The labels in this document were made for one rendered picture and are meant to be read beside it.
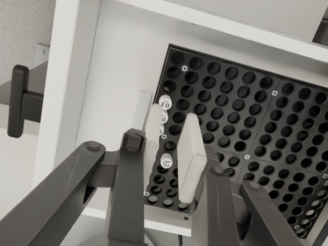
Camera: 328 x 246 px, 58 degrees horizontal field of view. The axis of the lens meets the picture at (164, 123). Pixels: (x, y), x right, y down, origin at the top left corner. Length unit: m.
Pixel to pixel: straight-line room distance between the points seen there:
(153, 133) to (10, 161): 0.30
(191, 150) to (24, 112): 0.19
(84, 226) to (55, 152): 1.27
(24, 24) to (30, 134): 0.90
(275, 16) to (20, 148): 0.38
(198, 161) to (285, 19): 0.33
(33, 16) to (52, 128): 1.00
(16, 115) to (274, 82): 0.25
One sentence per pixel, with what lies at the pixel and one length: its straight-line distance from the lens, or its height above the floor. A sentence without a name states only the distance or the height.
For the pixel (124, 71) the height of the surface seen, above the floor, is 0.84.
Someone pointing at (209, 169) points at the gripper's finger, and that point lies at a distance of 0.16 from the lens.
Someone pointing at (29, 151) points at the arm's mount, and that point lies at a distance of 0.43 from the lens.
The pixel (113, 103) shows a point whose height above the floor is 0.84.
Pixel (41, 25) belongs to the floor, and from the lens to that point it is 1.26.
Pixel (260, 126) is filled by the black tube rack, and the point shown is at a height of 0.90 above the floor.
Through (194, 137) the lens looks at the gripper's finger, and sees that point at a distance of 0.18.
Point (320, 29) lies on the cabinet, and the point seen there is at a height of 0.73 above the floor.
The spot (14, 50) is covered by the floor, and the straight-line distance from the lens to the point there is 1.32.
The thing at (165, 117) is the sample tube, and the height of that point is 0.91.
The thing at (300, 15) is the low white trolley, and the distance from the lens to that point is 0.46.
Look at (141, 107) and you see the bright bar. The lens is 0.35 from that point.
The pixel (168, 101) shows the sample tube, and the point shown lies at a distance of 0.28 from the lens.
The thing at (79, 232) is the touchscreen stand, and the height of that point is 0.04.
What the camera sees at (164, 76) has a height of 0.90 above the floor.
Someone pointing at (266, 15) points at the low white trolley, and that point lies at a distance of 0.44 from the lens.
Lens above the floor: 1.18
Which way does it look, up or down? 68 degrees down
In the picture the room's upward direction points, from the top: 178 degrees clockwise
